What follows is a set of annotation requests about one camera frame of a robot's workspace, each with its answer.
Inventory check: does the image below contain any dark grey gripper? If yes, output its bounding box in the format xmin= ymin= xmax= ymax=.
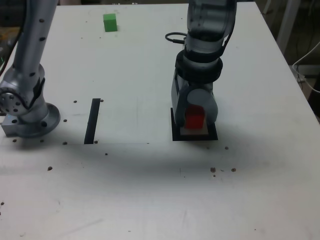
xmin=170 ymin=74 xmax=219 ymax=127

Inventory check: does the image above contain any red cube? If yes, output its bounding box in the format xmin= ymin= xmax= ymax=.
xmin=184 ymin=104 xmax=206 ymax=131

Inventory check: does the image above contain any green cube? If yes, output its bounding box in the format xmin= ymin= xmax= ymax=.
xmin=102 ymin=13 xmax=119 ymax=33

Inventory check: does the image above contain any black tape square outline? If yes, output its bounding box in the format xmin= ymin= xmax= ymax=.
xmin=170 ymin=107 xmax=219 ymax=142

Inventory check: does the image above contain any black tape strip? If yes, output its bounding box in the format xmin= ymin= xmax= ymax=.
xmin=83 ymin=98 xmax=102 ymax=145

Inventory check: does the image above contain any white background cable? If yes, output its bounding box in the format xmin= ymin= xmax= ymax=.
xmin=292 ymin=41 xmax=320 ymax=95

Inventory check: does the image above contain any white metal frame leg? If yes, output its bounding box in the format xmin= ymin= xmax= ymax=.
xmin=276 ymin=0 xmax=300 ymax=56

